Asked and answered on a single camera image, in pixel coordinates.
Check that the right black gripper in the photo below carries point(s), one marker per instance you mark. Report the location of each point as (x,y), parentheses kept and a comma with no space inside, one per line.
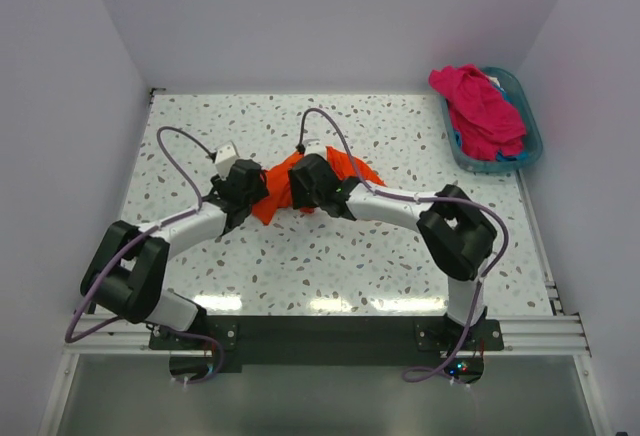
(297,188)

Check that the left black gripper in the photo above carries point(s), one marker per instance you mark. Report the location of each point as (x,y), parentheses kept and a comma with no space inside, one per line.
(257,192)

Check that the orange t shirt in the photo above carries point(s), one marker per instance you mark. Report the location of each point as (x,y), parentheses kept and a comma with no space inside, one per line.
(352,171)

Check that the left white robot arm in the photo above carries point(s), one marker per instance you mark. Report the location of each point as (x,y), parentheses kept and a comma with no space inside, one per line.
(127,271)

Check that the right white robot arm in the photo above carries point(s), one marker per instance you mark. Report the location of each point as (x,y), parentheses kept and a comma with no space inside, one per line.
(457,234)

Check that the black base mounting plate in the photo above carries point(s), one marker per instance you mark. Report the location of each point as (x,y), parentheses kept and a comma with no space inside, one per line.
(228,344)

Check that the pink t shirt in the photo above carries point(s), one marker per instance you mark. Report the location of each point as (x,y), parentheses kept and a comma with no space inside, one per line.
(484,122)

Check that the teal plastic basket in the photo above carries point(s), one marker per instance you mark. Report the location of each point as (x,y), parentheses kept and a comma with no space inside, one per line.
(532,141)

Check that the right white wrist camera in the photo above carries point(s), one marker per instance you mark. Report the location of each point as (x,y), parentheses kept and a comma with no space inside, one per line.
(314,146)

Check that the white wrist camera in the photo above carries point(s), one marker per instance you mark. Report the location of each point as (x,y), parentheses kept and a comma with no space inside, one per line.
(314,146)
(224,158)

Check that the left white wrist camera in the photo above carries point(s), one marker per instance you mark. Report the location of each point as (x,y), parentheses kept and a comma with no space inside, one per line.
(224,158)

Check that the aluminium rail frame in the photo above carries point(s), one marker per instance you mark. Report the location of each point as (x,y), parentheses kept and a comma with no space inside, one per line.
(314,268)

